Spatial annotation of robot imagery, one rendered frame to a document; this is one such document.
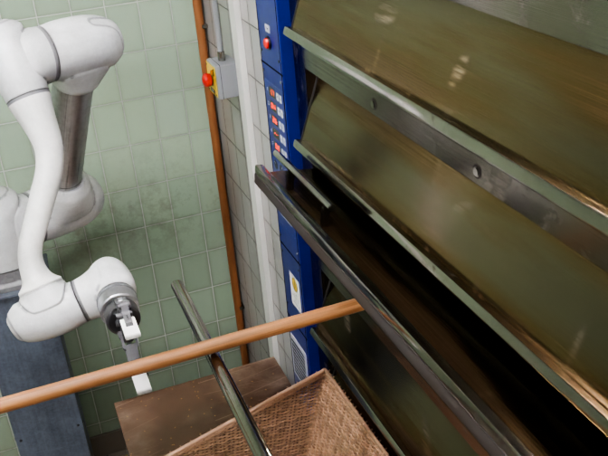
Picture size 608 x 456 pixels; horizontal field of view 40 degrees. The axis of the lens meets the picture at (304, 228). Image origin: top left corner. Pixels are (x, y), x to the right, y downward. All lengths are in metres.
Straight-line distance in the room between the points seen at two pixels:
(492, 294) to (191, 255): 1.85
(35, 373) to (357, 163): 1.32
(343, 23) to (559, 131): 0.67
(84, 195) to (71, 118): 0.31
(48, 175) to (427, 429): 1.00
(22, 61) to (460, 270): 1.11
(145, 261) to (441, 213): 1.72
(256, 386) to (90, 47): 1.15
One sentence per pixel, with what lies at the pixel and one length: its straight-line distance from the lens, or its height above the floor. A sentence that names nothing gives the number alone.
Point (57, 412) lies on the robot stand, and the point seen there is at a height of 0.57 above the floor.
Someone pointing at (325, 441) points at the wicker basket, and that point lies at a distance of 2.23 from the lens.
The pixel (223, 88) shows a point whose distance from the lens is 2.44.
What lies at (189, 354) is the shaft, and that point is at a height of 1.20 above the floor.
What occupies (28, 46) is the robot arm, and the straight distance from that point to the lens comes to 2.01.
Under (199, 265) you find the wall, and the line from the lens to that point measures 3.04.
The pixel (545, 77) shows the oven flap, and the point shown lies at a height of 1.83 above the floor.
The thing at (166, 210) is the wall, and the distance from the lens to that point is 2.92.
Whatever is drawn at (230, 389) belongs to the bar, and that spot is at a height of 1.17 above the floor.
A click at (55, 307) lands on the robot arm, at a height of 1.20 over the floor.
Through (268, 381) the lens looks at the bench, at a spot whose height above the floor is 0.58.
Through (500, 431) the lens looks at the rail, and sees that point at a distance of 1.13.
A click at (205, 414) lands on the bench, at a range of 2.54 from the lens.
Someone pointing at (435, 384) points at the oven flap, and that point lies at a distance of 1.25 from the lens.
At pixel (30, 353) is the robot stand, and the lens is 2.58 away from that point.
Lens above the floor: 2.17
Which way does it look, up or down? 27 degrees down
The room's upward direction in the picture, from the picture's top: 5 degrees counter-clockwise
